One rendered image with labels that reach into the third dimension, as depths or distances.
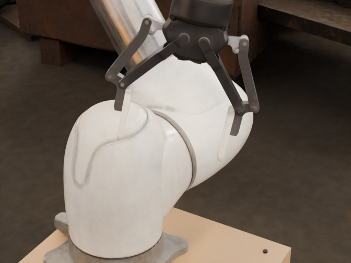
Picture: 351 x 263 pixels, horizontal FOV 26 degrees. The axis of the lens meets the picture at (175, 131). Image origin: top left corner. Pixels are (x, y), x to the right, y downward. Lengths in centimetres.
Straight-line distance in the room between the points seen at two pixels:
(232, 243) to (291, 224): 78
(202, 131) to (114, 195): 20
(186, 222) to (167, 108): 23
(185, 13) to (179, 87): 34
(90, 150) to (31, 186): 115
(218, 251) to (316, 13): 145
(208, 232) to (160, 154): 25
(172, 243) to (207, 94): 26
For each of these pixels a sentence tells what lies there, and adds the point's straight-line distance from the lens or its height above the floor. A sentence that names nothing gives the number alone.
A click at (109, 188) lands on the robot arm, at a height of 61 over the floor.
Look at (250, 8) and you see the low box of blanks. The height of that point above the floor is 33.
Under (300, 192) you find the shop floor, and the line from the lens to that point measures 223.
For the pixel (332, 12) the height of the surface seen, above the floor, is 32.
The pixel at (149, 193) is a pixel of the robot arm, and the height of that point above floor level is 59.
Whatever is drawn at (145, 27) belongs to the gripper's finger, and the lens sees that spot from 96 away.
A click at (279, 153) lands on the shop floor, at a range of 241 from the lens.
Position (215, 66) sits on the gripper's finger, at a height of 83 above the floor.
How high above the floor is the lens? 123
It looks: 29 degrees down
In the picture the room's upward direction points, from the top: straight up
